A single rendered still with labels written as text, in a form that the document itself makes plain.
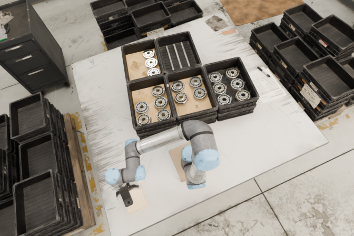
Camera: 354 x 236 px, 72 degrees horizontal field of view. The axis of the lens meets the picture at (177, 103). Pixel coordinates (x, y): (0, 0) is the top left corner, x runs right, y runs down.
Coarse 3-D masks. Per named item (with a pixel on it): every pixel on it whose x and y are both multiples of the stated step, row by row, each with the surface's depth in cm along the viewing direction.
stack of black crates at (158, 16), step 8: (144, 8) 283; (152, 8) 287; (160, 8) 291; (136, 16) 287; (144, 16) 289; (152, 16) 288; (160, 16) 286; (168, 16) 270; (136, 24) 267; (144, 24) 266; (152, 24) 271; (160, 24) 275; (168, 24) 278; (144, 32) 275
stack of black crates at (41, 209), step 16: (32, 176) 187; (48, 176) 194; (64, 176) 207; (16, 192) 183; (32, 192) 191; (48, 192) 190; (64, 192) 195; (16, 208) 176; (32, 208) 184; (48, 208) 183; (64, 208) 184; (80, 208) 213; (16, 224) 169; (32, 224) 178; (48, 224) 168; (64, 224) 183; (80, 224) 202
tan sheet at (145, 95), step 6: (162, 84) 192; (138, 90) 191; (144, 90) 191; (150, 90) 190; (132, 96) 189; (138, 96) 188; (144, 96) 188; (150, 96) 187; (138, 102) 186; (150, 102) 185; (168, 102) 183; (150, 108) 182; (168, 108) 181; (138, 114) 180; (150, 114) 179; (144, 120) 177; (156, 120) 176
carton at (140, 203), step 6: (132, 192) 156; (138, 192) 156; (132, 198) 155; (138, 198) 154; (144, 198) 154; (132, 204) 153; (138, 204) 152; (144, 204) 152; (132, 210) 151; (138, 210) 155
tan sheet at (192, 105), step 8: (184, 80) 193; (184, 88) 189; (192, 88) 188; (192, 96) 184; (176, 104) 182; (184, 104) 181; (192, 104) 181; (200, 104) 180; (208, 104) 179; (184, 112) 178; (192, 112) 177
